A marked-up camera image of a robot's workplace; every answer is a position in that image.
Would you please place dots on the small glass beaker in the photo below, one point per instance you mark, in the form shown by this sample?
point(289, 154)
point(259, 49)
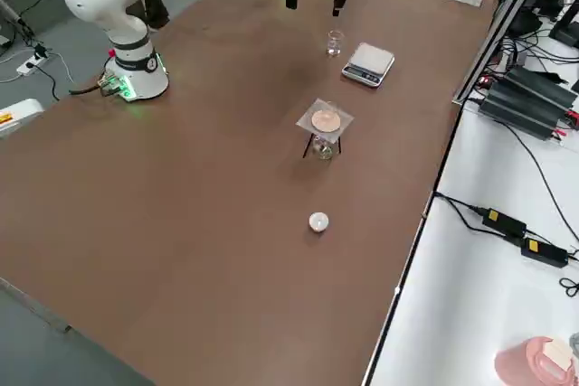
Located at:
point(335, 49)

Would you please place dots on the glass alcohol lamp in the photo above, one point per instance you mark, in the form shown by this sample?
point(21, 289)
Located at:
point(325, 148)

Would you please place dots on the white control box with label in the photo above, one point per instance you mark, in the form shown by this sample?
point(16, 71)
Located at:
point(20, 117)

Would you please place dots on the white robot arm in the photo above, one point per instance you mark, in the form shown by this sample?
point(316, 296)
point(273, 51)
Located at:
point(108, 2)

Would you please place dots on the silver digital balance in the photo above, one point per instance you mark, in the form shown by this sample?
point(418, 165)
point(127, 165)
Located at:
point(367, 63)

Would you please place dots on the aluminium frame post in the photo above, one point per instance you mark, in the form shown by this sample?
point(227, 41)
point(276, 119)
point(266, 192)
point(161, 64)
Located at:
point(497, 24)

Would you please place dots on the black finned power supply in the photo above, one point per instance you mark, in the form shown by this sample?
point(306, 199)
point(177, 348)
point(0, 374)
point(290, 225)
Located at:
point(524, 110)
point(547, 85)

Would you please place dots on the pink plastic container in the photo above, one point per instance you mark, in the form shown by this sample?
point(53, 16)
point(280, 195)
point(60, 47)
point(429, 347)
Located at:
point(524, 363)

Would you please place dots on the black tripod stand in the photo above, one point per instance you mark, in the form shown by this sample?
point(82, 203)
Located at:
point(307, 146)

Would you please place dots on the black adapter with yellow label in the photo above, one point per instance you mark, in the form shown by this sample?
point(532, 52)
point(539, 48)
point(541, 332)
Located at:
point(504, 222)
point(545, 252)

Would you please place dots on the white power strip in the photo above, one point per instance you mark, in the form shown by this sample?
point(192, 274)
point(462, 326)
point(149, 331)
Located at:
point(31, 65)

